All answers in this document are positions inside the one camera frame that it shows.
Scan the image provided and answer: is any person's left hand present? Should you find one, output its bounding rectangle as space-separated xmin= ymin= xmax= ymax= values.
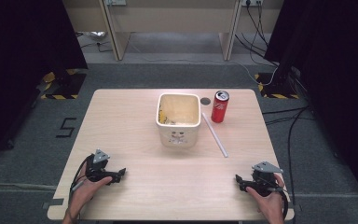
xmin=69 ymin=170 xmax=114 ymax=217

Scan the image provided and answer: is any thin black floor cable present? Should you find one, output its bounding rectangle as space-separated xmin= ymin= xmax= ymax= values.
xmin=75 ymin=31 xmax=114 ymax=54

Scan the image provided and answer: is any white straw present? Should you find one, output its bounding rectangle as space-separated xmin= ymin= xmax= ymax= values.
xmin=200 ymin=112 xmax=229 ymax=159

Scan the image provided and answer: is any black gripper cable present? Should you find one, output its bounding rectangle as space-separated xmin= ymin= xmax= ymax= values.
xmin=273 ymin=186 xmax=291 ymax=221
xmin=65 ymin=154 xmax=93 ymax=222

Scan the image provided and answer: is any hazard-striped stand base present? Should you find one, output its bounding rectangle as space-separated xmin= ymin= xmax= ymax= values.
xmin=39 ymin=68 xmax=88 ymax=101
xmin=254 ymin=72 xmax=301 ymax=100

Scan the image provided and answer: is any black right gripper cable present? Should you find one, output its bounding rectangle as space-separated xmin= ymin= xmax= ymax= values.
xmin=273 ymin=186 xmax=291 ymax=221

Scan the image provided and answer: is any cream square plastic bin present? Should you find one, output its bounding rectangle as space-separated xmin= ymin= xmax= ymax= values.
xmin=155 ymin=92 xmax=202 ymax=148

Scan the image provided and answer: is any black curtain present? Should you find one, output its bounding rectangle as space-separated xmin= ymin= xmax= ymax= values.
xmin=0 ymin=0 xmax=89 ymax=167
xmin=263 ymin=0 xmax=358 ymax=214

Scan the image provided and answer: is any white power strip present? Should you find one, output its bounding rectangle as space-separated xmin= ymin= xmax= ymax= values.
xmin=241 ymin=0 xmax=264 ymax=7
xmin=103 ymin=0 xmax=128 ymax=7

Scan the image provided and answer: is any person's right hand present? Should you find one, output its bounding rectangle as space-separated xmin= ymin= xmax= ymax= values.
xmin=245 ymin=173 xmax=289 ymax=218

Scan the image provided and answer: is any red drink can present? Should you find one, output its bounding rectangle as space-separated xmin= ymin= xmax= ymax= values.
xmin=210 ymin=90 xmax=230 ymax=124

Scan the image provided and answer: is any crumpled silver foil bag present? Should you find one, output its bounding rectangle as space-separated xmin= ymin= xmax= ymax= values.
xmin=84 ymin=30 xmax=107 ymax=43

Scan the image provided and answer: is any long black floor cable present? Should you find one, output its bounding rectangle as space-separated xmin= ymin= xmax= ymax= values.
xmin=286 ymin=106 xmax=310 ymax=216

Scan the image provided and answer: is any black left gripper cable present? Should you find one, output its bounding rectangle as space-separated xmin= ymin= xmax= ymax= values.
xmin=65 ymin=154 xmax=93 ymax=222

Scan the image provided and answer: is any black power cable bundle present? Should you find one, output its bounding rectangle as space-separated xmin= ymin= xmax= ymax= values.
xmin=233 ymin=2 xmax=282 ymax=68

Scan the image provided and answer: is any beige wooden desk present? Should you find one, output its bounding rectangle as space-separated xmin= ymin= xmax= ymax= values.
xmin=62 ymin=0 xmax=285 ymax=63

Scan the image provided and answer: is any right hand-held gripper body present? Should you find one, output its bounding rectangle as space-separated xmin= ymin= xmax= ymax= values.
xmin=249 ymin=161 xmax=284 ymax=198

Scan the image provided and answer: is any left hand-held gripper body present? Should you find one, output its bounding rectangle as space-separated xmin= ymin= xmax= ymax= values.
xmin=85 ymin=148 xmax=116 ymax=184

